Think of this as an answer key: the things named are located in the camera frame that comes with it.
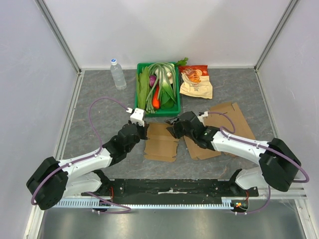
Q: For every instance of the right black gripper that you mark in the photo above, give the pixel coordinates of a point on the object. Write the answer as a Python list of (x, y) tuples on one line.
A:
[(176, 128)]

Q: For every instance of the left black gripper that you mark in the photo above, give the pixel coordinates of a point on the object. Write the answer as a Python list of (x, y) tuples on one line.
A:
[(143, 128)]

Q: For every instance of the small brown cardboard box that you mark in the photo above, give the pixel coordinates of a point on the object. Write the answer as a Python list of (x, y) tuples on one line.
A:
[(160, 145)]

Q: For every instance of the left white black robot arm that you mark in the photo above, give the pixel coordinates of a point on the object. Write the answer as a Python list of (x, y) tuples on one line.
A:
[(54, 180)]

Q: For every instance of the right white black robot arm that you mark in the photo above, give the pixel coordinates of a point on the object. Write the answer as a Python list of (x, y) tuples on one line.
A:
[(277, 166)]

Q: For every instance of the orange carrot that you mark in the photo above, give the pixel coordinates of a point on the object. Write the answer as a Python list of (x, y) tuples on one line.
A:
[(155, 100)]

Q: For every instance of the green bok choy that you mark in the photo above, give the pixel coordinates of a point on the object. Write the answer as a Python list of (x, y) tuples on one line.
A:
[(167, 96)]

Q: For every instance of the orange beige snack bag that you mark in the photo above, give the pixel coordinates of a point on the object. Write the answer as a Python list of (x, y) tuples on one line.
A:
[(196, 81)]

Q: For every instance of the white mushroom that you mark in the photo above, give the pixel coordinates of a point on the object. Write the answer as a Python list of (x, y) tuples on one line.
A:
[(169, 75)]

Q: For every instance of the purple onion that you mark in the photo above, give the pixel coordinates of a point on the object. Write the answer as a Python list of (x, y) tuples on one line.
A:
[(152, 81)]

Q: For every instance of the green leafy vegetable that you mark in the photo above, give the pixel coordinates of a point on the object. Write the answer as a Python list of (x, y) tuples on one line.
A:
[(143, 88)]

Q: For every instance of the flat brown cardboard sheet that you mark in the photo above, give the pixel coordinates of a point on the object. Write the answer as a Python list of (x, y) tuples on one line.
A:
[(233, 111)]

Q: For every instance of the clear plastic water bottle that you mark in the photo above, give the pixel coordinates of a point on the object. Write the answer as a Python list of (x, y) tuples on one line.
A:
[(118, 75)]

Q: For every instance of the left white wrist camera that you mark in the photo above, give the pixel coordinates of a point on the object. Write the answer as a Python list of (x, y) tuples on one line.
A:
[(137, 116)]

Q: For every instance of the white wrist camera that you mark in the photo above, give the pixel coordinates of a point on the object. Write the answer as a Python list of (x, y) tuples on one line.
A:
[(137, 116), (202, 115)]

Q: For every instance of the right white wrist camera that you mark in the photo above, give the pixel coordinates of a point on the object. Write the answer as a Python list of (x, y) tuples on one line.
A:
[(202, 115)]

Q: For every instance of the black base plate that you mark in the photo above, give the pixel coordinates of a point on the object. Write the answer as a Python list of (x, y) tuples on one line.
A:
[(171, 191)]

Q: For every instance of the grey slotted cable duct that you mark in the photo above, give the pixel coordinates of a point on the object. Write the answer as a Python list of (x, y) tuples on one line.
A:
[(98, 204)]

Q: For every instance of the left aluminium frame post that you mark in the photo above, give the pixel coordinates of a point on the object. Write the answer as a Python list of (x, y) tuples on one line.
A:
[(58, 34)]

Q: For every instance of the aluminium frame post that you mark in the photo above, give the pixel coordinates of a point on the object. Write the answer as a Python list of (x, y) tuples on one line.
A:
[(58, 34), (276, 33)]

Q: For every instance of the right aluminium frame post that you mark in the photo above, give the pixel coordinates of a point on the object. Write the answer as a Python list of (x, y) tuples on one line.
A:
[(276, 33)]

